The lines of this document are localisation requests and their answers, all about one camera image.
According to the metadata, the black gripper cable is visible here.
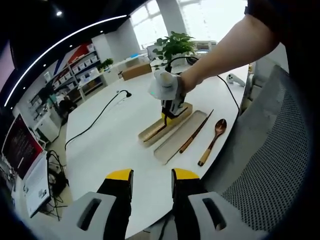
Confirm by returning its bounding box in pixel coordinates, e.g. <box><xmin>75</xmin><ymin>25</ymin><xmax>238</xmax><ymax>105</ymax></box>
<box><xmin>166</xmin><ymin>56</ymin><xmax>241</xmax><ymax>112</ymax></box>

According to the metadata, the tangle of black cables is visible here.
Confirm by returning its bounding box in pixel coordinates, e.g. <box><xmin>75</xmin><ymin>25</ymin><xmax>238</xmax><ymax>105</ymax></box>
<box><xmin>46</xmin><ymin>149</ymin><xmax>70</xmax><ymax>221</ymax></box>

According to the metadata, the brown cardboard box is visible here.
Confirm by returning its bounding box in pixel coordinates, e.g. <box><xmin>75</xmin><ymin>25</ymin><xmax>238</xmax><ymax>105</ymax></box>
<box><xmin>121</xmin><ymin>62</ymin><xmax>153</xmax><ymax>81</ymax></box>

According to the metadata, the grey mesh office chair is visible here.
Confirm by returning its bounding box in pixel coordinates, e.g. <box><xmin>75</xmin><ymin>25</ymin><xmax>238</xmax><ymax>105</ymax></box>
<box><xmin>199</xmin><ymin>63</ymin><xmax>313</xmax><ymax>233</ymax></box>

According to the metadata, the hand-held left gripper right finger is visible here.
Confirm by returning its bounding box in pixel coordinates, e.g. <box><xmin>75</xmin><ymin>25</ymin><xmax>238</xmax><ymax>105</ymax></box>
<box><xmin>170</xmin><ymin>167</ymin><xmax>253</xmax><ymax>240</ymax></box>

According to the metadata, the translucent beige cutlery case lid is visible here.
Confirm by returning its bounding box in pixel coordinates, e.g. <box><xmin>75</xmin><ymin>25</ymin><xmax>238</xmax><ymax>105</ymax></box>
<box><xmin>153</xmin><ymin>109</ymin><xmax>210</xmax><ymax>166</ymax></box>

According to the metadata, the white counter cabinet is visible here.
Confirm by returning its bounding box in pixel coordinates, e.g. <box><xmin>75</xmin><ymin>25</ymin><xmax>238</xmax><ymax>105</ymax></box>
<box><xmin>102</xmin><ymin>52</ymin><xmax>151</xmax><ymax>86</ymax></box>

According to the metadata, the dark wooden chopstick utensil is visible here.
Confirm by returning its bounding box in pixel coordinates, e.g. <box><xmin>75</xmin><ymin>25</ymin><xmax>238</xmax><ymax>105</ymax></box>
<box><xmin>178</xmin><ymin>108</ymin><xmax>215</xmax><ymax>154</ymax></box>
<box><xmin>143</xmin><ymin>113</ymin><xmax>168</xmax><ymax>142</ymax></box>

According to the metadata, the curved ceiling strip light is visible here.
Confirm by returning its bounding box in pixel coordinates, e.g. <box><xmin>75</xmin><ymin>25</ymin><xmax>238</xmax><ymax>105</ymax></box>
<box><xmin>3</xmin><ymin>14</ymin><xmax>128</xmax><ymax>107</ymax></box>

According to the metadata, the brown wooden spoon utensil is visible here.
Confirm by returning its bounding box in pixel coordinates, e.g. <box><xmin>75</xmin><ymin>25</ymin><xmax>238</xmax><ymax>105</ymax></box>
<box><xmin>197</xmin><ymin>118</ymin><xmax>228</xmax><ymax>167</ymax></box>

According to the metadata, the low white cabinet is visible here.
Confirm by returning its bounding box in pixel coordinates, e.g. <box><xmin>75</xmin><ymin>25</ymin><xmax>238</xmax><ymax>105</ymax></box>
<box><xmin>32</xmin><ymin>114</ymin><xmax>62</xmax><ymax>143</ymax></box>

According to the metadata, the large potted green plant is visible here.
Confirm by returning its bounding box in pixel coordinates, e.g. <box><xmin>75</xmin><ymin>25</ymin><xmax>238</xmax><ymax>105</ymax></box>
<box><xmin>151</xmin><ymin>31</ymin><xmax>197</xmax><ymax>71</ymax></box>

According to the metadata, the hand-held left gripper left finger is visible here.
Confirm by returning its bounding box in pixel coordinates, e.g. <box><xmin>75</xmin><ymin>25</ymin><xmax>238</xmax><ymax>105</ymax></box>
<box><xmin>61</xmin><ymin>168</ymin><xmax>134</xmax><ymax>240</ymax></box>

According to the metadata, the shelving with white bins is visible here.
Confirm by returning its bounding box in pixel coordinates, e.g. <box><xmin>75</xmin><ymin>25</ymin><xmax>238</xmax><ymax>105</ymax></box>
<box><xmin>43</xmin><ymin>43</ymin><xmax>101</xmax><ymax>101</ymax></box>

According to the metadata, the small potted green plant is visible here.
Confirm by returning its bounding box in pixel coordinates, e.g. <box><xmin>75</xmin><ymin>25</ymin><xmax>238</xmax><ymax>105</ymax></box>
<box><xmin>97</xmin><ymin>57</ymin><xmax>114</xmax><ymax>72</ymax></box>

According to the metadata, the beige cutlery case base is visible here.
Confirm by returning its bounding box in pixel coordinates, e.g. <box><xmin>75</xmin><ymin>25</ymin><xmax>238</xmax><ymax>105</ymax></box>
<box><xmin>137</xmin><ymin>102</ymin><xmax>194</xmax><ymax>149</ymax></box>

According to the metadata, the white laptop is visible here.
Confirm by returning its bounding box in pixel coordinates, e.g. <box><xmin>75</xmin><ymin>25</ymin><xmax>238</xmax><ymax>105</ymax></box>
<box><xmin>1</xmin><ymin>113</ymin><xmax>52</xmax><ymax>218</ymax></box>

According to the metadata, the wide bright window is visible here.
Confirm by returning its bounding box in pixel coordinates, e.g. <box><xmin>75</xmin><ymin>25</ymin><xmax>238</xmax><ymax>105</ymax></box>
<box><xmin>177</xmin><ymin>0</ymin><xmax>248</xmax><ymax>43</ymax></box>

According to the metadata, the black power cable with plug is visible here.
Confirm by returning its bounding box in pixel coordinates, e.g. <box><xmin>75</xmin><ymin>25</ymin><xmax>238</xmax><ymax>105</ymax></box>
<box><xmin>64</xmin><ymin>89</ymin><xmax>133</xmax><ymax>151</ymax></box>

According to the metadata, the person's dark shirt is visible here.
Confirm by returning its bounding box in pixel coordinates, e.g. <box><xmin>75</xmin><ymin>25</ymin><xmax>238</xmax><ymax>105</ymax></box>
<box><xmin>244</xmin><ymin>0</ymin><xmax>320</xmax><ymax>76</ymax></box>

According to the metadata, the white handheld controller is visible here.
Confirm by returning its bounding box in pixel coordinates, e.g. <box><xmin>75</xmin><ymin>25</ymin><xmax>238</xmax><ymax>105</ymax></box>
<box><xmin>226</xmin><ymin>73</ymin><xmax>246</xmax><ymax>88</ymax></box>

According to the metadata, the narrow bright window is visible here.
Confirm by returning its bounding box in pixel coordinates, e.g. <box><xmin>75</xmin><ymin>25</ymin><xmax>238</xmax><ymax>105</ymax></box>
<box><xmin>129</xmin><ymin>0</ymin><xmax>168</xmax><ymax>50</ymax></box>

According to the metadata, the small display box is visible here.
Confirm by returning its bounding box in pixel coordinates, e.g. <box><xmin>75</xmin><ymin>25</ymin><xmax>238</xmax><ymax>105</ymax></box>
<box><xmin>196</xmin><ymin>41</ymin><xmax>217</xmax><ymax>51</ymax></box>

